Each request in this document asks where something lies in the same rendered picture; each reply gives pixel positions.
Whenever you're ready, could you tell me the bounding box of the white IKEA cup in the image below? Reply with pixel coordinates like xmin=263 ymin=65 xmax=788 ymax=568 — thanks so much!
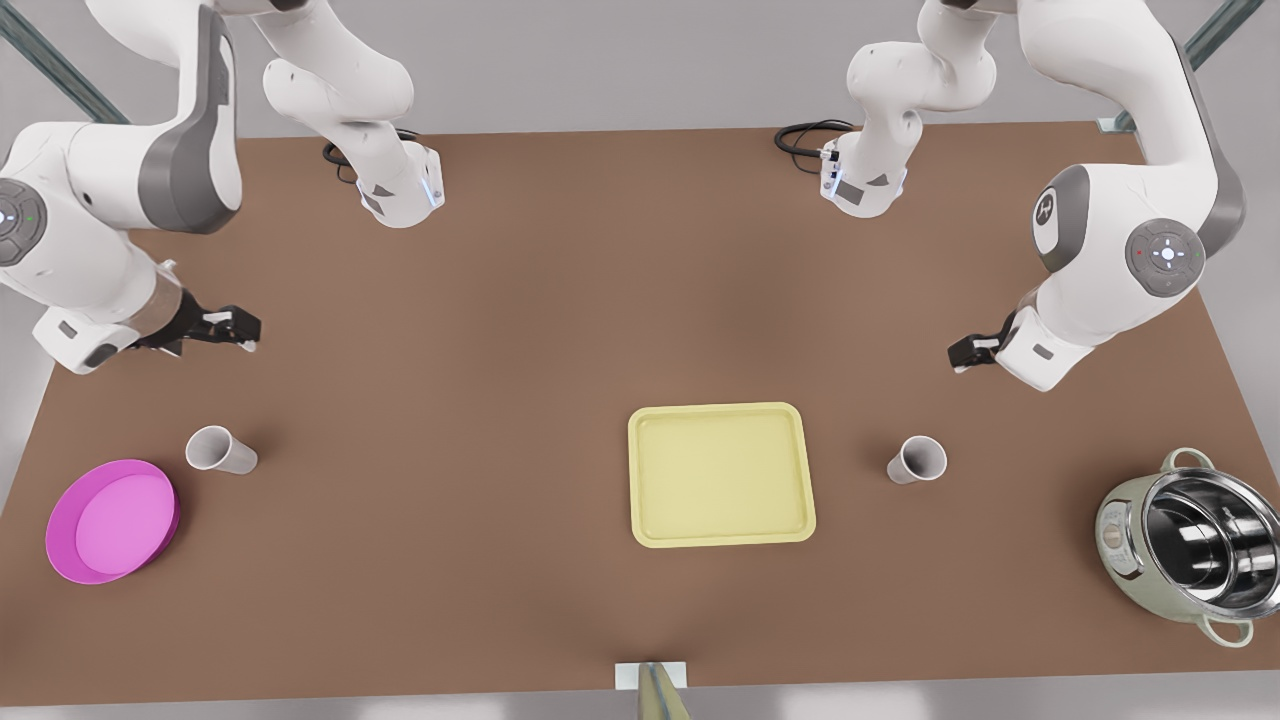
xmin=185 ymin=425 xmax=259 ymax=477
xmin=886 ymin=434 xmax=949 ymax=487

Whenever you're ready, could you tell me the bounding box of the black cable loop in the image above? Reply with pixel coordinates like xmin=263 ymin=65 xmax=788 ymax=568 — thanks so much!
xmin=773 ymin=119 xmax=858 ymax=178
xmin=321 ymin=127 xmax=422 ymax=187

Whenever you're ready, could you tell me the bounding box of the silver frame post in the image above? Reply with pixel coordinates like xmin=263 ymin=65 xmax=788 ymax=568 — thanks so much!
xmin=613 ymin=659 xmax=690 ymax=720
xmin=0 ymin=4 xmax=132 ymax=127
xmin=1097 ymin=0 xmax=1267 ymax=135

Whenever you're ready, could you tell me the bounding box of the steel pot with pale handles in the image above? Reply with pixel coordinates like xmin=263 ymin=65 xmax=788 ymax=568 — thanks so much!
xmin=1094 ymin=447 xmax=1280 ymax=649

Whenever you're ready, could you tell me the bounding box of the pale yellow rectangular tray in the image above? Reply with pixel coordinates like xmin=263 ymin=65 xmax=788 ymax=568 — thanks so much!
xmin=627 ymin=402 xmax=818 ymax=550

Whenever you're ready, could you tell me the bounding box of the pink round plate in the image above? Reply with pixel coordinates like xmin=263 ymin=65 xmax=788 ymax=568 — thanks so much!
xmin=44 ymin=459 xmax=182 ymax=587

